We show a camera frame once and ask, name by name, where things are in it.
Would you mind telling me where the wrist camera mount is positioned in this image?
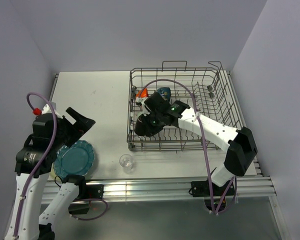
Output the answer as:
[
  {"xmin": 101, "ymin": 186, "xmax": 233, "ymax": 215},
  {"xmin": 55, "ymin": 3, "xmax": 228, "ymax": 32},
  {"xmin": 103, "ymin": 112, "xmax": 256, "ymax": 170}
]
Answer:
[
  {"xmin": 32, "ymin": 102, "xmax": 59, "ymax": 116},
  {"xmin": 135, "ymin": 97, "xmax": 149, "ymax": 116}
]

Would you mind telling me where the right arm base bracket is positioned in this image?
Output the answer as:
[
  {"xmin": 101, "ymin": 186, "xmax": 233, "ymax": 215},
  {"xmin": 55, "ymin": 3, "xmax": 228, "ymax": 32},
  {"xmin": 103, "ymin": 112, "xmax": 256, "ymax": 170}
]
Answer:
[{"xmin": 187, "ymin": 178, "xmax": 235, "ymax": 198}]

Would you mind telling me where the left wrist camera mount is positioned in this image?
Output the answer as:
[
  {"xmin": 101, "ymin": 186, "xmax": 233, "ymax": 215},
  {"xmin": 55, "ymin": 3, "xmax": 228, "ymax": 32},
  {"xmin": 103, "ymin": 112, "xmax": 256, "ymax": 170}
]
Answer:
[{"xmin": 32, "ymin": 102, "xmax": 59, "ymax": 116}]

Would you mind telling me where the clear plastic glass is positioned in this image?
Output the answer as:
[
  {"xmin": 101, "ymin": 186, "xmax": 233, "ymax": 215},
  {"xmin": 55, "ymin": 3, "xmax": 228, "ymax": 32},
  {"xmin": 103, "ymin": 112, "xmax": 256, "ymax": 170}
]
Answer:
[{"xmin": 119, "ymin": 154, "xmax": 135, "ymax": 173}]

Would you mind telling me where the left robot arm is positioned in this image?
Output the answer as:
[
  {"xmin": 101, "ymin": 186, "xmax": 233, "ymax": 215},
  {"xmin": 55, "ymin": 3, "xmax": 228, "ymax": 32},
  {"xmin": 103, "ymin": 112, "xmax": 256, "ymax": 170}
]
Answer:
[{"xmin": 5, "ymin": 105, "xmax": 96, "ymax": 240}]

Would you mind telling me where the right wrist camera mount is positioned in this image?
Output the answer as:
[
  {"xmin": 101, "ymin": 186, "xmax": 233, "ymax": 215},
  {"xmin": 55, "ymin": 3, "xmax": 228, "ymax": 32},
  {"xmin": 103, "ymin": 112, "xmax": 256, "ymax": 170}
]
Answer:
[{"xmin": 135, "ymin": 97, "xmax": 149, "ymax": 116}]

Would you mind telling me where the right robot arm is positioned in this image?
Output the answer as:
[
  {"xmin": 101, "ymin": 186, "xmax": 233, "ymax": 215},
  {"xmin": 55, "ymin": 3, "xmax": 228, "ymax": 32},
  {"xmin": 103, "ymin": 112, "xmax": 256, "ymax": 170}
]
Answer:
[{"xmin": 134, "ymin": 92, "xmax": 258, "ymax": 195}]

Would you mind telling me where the grey wire dish rack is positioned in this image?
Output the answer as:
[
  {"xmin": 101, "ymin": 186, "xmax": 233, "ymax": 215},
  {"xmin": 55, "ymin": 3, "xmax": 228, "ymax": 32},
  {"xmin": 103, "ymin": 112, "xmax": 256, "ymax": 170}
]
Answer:
[{"xmin": 127, "ymin": 61, "xmax": 246, "ymax": 152}]

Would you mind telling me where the aluminium extrusion rail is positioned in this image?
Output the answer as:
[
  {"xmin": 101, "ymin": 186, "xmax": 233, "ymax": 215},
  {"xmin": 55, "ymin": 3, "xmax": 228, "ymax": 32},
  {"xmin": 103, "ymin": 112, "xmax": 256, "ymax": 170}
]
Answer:
[{"xmin": 13, "ymin": 174, "xmax": 277, "ymax": 205}]

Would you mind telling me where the orange plastic bowl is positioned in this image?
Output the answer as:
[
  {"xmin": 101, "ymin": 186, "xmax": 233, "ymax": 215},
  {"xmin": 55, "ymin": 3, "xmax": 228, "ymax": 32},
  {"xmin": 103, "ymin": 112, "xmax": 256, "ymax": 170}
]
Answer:
[{"xmin": 135, "ymin": 88, "xmax": 149, "ymax": 99}]

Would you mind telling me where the cream plate under teal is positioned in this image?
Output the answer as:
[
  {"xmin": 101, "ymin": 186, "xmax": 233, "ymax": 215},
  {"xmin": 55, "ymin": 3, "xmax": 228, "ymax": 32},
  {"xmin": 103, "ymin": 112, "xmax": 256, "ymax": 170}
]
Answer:
[{"xmin": 48, "ymin": 164, "xmax": 57, "ymax": 181}]

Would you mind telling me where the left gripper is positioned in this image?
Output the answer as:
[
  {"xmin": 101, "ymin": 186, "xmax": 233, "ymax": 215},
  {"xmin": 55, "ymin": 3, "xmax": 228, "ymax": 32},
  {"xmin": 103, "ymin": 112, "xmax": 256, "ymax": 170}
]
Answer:
[{"xmin": 51, "ymin": 106, "xmax": 95, "ymax": 150}]

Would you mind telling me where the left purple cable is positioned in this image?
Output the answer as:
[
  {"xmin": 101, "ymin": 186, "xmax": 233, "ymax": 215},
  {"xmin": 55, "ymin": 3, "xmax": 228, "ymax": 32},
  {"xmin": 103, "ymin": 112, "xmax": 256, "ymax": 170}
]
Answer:
[{"xmin": 11, "ymin": 92, "xmax": 58, "ymax": 238}]

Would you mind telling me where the blue floral ceramic bowl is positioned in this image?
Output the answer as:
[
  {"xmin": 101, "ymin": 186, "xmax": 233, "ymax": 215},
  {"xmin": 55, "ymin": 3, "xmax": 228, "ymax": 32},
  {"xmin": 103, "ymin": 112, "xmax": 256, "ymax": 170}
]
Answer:
[{"xmin": 157, "ymin": 87, "xmax": 171, "ymax": 102}]

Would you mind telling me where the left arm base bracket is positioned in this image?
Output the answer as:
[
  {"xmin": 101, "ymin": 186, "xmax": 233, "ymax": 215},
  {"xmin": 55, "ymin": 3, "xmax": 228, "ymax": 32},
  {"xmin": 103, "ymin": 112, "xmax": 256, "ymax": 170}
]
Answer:
[{"xmin": 85, "ymin": 184, "xmax": 104, "ymax": 199}]

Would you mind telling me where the teal scalloped plate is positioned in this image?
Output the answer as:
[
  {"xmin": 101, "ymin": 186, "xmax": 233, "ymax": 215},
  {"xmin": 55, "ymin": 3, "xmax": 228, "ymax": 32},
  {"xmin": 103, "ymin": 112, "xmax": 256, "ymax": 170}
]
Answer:
[{"xmin": 53, "ymin": 140, "xmax": 95, "ymax": 179}]

